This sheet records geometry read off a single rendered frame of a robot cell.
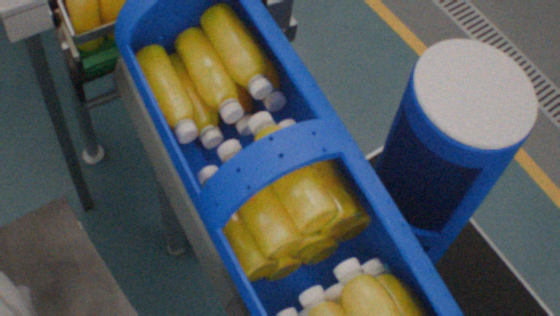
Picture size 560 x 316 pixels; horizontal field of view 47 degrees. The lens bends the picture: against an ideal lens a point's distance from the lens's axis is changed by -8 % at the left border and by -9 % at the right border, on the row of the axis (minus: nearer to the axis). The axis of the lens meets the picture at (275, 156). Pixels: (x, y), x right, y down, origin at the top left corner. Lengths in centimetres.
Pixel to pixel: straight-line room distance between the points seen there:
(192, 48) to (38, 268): 50
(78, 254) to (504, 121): 86
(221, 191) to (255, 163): 7
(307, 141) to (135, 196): 140
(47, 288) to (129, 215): 119
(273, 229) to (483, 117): 54
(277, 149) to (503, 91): 60
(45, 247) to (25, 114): 147
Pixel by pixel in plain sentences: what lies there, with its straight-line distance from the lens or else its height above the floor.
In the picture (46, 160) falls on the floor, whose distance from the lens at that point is 250.
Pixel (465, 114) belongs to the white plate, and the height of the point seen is 104.
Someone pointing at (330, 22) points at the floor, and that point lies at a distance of 285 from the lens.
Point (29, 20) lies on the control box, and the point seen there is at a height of 105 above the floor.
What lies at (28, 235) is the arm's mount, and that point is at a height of 102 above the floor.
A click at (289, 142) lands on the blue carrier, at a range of 102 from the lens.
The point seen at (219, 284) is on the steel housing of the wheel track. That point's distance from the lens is 131.
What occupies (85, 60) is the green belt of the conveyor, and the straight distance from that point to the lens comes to 156.
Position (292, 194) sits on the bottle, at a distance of 104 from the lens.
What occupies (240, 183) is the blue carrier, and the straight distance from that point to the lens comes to 102.
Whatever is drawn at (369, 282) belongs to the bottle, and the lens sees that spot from 99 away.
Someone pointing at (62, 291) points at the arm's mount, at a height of 102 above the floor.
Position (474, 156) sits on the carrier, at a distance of 137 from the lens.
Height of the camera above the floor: 210
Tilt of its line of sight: 59 degrees down
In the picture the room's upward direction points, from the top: 9 degrees clockwise
